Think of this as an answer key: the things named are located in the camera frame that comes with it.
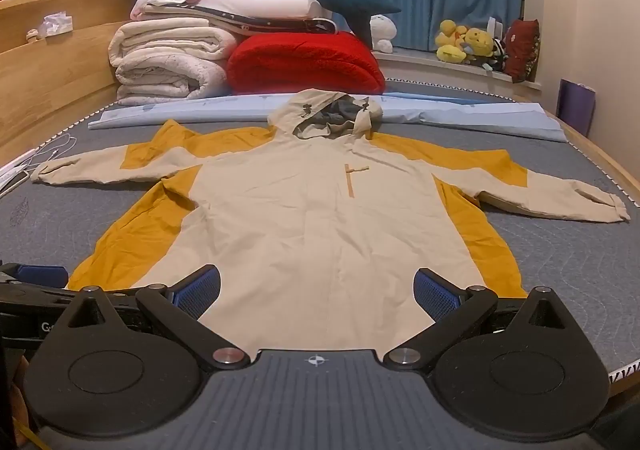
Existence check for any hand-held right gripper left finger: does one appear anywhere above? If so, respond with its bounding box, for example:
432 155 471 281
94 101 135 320
55 264 251 372

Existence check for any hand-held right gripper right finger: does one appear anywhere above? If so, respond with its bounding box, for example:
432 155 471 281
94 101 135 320
382 268 578 372

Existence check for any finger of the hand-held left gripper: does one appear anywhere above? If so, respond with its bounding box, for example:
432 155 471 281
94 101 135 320
0 263 70 289

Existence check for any beige and yellow hooded jacket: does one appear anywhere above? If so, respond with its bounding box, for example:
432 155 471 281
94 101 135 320
30 89 631 356

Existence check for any grey quilted mattress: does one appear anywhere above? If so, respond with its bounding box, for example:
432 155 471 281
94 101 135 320
0 77 640 381

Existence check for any light blue bed sheet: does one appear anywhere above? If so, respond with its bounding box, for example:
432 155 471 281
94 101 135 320
89 89 568 143

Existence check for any wooden headboard shelf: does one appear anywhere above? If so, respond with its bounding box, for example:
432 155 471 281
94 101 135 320
0 0 156 166

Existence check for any white window sill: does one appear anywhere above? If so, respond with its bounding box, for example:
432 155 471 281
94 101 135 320
372 47 543 91

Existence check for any purple bag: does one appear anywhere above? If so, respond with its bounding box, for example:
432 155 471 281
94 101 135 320
556 78 597 138

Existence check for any yellow plush toy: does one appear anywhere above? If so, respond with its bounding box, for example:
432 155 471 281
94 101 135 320
434 20 470 48
436 45 469 64
462 28 497 59

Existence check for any black and white plush toy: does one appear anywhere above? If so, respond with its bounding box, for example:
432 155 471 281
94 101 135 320
480 37 509 73

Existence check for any red fleece blanket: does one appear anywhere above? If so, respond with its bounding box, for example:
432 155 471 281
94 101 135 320
227 30 387 96

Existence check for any tissue pack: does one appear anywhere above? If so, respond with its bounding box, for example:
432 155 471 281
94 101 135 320
40 12 74 37

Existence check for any dark red printed cushion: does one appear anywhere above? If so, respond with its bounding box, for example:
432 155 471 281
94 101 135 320
502 17 542 83

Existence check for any white round plush toy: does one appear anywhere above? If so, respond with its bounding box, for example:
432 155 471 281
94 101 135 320
369 14 398 53

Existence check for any navy star-print bedding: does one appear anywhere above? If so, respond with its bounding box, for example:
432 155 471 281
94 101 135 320
150 4 341 37

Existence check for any white charging cable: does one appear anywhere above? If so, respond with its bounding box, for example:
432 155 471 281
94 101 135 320
0 134 79 196

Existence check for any wooden bed frame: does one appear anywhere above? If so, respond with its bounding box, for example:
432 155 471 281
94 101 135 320
557 112 640 211

